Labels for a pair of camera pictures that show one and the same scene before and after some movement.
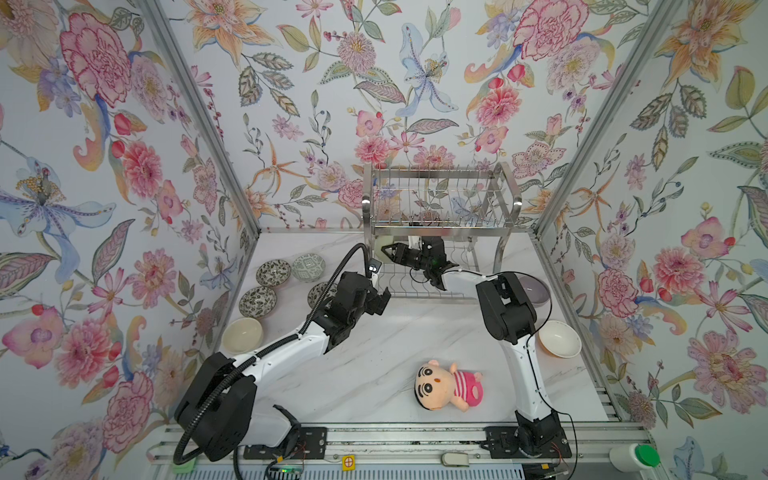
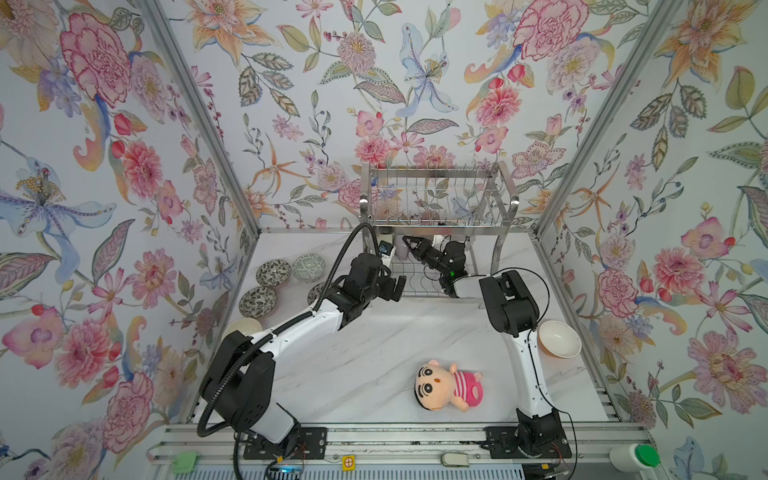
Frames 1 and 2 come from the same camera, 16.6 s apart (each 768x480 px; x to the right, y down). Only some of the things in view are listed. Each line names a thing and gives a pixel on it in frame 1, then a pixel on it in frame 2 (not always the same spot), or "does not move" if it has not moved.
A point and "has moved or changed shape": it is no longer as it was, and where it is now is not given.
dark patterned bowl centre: (316, 291) does not move
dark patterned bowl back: (273, 272) does not move
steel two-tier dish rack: (422, 223) does not move
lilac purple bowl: (536, 294) has moved or changed shape
